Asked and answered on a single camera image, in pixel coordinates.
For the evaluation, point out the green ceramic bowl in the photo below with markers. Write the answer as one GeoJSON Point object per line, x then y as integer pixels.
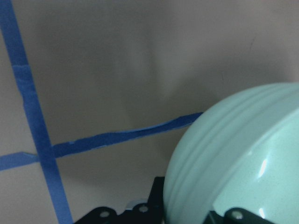
{"type": "Point", "coordinates": [242, 152]}

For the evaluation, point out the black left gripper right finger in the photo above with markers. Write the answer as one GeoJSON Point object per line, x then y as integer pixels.
{"type": "Point", "coordinates": [235, 216]}

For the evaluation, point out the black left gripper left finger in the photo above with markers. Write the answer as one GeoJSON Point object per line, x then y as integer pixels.
{"type": "Point", "coordinates": [142, 211]}

